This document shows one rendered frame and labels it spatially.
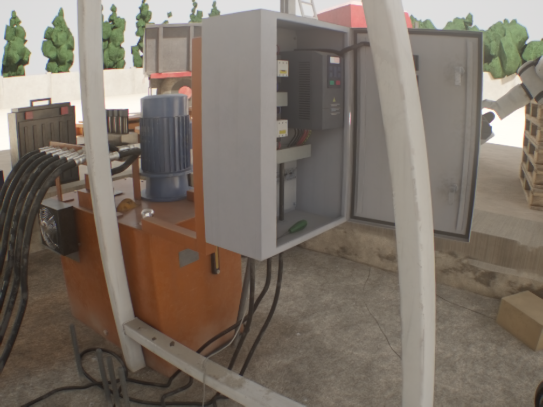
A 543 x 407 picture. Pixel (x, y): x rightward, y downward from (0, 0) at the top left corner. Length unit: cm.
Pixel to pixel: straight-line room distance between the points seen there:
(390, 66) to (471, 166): 62
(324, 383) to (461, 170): 94
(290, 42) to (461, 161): 63
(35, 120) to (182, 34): 647
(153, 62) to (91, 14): 797
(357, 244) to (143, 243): 155
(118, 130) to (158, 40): 764
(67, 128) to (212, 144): 241
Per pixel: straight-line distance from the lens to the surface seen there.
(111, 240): 152
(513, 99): 148
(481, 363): 194
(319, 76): 122
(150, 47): 938
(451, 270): 252
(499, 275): 243
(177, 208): 169
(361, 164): 134
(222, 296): 182
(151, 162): 180
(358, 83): 134
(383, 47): 72
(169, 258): 154
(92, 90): 141
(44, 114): 337
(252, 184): 104
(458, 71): 122
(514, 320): 216
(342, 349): 191
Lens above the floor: 108
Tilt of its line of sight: 16 degrees down
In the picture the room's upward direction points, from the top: straight up
